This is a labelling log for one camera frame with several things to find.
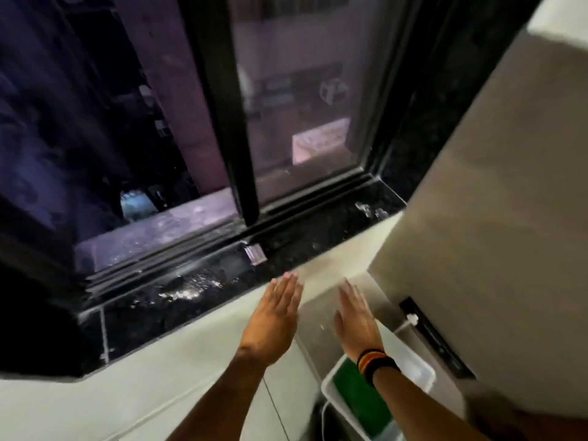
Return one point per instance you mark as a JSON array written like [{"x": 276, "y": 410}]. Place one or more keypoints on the person's left hand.
[{"x": 271, "y": 326}]

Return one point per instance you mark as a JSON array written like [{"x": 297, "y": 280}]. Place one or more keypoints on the person's right hand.
[{"x": 358, "y": 330}]

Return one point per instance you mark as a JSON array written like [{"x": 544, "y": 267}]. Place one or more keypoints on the person's right thumb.
[{"x": 338, "y": 322}]

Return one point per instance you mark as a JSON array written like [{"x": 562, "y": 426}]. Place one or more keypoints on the person's left fingers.
[{"x": 285, "y": 291}]

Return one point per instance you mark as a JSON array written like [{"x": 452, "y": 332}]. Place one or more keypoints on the person's left forearm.
[{"x": 220, "y": 404}]

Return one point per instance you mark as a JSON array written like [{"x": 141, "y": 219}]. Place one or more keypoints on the person's right forearm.
[{"x": 418, "y": 408}]

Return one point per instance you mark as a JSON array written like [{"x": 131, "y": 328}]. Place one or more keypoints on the small clear plastic piece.
[{"x": 255, "y": 254}]

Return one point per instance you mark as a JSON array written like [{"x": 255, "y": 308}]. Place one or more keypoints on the striped black orange wristbands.
[{"x": 376, "y": 360}]

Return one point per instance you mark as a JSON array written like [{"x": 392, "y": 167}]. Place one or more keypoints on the white plug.
[{"x": 412, "y": 319}]

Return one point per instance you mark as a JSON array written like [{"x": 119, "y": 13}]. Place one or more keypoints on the white bin with green inside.
[{"x": 358, "y": 399}]

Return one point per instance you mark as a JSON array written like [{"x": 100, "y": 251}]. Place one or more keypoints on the black stone window sill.
[{"x": 206, "y": 280}]

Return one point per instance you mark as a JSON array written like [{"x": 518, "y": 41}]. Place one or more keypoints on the black wall socket panel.
[{"x": 436, "y": 339}]

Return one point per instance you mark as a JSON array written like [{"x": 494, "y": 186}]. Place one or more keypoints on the black window frame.
[{"x": 220, "y": 110}]

